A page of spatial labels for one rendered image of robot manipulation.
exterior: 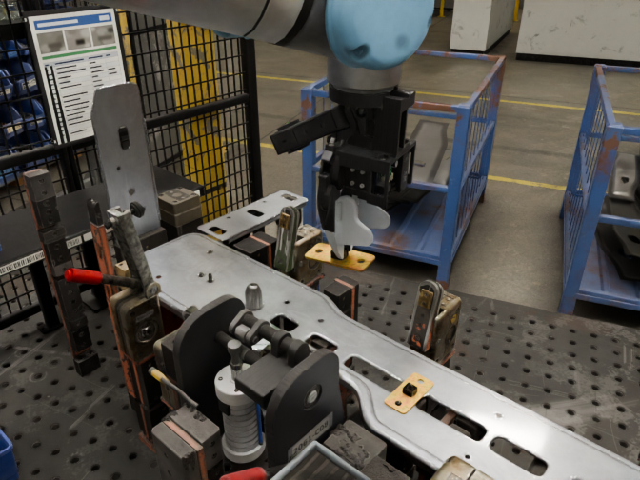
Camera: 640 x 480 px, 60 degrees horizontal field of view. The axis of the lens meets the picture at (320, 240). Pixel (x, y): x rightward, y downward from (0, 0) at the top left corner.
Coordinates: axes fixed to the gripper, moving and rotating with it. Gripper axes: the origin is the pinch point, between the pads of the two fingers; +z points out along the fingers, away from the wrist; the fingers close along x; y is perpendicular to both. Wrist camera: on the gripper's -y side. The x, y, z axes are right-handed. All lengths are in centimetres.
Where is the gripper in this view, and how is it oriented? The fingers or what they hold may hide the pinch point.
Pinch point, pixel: (339, 243)
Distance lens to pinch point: 68.5
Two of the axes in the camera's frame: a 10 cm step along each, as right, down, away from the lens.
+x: 5.1, -4.5, 7.3
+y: 8.6, 2.8, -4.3
